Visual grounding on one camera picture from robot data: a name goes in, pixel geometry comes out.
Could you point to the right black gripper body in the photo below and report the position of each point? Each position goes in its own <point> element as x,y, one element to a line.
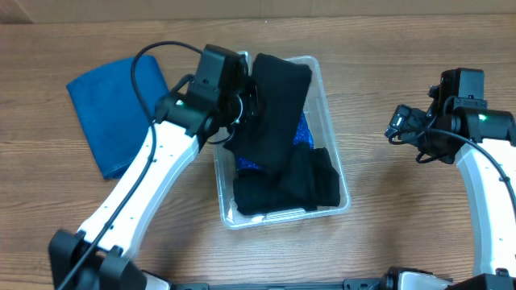
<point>434,144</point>

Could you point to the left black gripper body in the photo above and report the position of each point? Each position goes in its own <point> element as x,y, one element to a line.
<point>245,103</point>

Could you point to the blue glitter cloth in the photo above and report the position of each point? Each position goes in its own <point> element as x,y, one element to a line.
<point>303,135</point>

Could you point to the clear plastic container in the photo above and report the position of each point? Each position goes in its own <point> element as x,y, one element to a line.
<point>319,123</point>

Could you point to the blue denim cloth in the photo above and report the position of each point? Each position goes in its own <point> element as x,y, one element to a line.
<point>111,117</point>

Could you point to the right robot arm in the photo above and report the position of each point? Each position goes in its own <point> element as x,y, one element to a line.
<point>481,143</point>

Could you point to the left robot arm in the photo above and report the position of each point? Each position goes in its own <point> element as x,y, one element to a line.
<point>101,254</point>

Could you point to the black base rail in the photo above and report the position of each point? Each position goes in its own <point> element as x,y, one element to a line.
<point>282,284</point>

